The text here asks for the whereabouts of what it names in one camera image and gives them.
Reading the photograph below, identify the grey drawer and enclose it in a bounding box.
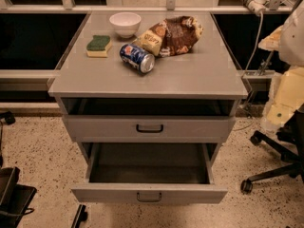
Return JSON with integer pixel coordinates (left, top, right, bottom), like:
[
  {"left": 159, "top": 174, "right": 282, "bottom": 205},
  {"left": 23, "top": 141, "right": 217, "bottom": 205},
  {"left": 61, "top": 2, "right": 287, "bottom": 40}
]
[
  {"left": 72, "top": 142, "right": 227, "bottom": 205},
  {"left": 63, "top": 115, "right": 236, "bottom": 143}
]

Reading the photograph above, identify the black floor object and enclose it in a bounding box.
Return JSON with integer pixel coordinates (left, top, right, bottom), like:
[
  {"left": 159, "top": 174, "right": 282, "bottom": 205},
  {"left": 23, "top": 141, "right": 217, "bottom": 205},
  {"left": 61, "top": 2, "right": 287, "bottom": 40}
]
[{"left": 71, "top": 204, "right": 87, "bottom": 228}]

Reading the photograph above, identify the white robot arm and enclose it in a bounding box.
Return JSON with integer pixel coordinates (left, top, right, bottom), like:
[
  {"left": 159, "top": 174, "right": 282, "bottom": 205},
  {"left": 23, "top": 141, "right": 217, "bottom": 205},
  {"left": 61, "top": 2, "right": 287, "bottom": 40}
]
[{"left": 258, "top": 1, "right": 304, "bottom": 126}]

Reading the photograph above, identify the white cable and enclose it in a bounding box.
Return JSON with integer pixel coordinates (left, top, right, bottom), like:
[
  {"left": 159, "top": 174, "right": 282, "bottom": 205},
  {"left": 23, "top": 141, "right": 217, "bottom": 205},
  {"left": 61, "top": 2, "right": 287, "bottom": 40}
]
[{"left": 241, "top": 11, "right": 265, "bottom": 79}]

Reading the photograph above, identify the blue soda can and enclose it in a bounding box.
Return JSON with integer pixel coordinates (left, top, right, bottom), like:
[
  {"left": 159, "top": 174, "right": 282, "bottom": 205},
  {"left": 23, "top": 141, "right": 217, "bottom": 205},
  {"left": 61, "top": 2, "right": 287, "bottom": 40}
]
[{"left": 120, "top": 44, "right": 155, "bottom": 74}]

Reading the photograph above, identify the white bowl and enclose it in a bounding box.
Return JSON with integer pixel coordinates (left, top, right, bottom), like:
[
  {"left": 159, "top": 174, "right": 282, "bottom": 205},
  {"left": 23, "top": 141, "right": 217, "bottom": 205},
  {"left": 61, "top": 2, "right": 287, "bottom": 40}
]
[{"left": 109, "top": 12, "right": 142, "bottom": 38}]

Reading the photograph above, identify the metal clamp stand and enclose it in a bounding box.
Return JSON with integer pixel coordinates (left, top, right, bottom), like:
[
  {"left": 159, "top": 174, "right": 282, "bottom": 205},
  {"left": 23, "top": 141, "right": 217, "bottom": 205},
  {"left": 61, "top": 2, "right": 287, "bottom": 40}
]
[{"left": 256, "top": 51, "right": 274, "bottom": 76}]

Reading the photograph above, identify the grey drawer cabinet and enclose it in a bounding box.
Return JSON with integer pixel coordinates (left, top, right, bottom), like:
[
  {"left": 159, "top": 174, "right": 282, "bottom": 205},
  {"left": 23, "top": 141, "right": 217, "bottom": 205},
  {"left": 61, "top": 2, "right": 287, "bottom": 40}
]
[{"left": 47, "top": 10, "right": 249, "bottom": 163}]

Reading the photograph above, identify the brown chip bag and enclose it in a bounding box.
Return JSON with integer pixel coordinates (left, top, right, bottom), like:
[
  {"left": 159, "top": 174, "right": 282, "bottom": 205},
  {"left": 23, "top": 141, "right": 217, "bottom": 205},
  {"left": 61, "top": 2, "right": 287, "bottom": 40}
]
[{"left": 132, "top": 16, "right": 203, "bottom": 57}]

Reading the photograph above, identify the grey top drawer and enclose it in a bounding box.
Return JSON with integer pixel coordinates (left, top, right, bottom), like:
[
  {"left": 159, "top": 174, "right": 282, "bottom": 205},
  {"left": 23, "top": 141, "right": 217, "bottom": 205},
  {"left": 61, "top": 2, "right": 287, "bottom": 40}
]
[{"left": 63, "top": 115, "right": 236, "bottom": 143}]

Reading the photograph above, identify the black bin left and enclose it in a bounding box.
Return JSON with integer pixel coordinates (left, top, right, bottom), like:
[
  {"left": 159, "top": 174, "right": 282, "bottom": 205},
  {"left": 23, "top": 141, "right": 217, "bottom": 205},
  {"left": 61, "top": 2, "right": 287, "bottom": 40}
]
[{"left": 0, "top": 167, "right": 37, "bottom": 228}]

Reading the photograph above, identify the black office chair base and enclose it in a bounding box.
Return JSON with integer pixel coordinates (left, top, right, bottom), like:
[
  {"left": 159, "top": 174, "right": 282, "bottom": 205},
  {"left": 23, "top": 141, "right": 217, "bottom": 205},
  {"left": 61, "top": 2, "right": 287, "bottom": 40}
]
[{"left": 240, "top": 109, "right": 304, "bottom": 195}]

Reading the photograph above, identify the white power strip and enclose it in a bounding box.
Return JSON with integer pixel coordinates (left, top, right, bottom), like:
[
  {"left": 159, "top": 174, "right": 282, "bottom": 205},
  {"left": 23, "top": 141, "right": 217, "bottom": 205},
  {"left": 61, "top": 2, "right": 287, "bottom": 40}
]
[{"left": 240, "top": 0, "right": 268, "bottom": 16}]

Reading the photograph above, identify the green yellow sponge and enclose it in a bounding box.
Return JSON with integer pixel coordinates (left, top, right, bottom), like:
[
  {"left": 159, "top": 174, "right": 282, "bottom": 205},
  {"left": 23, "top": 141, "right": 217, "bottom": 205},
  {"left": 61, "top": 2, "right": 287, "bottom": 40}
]
[{"left": 86, "top": 35, "right": 112, "bottom": 58}]

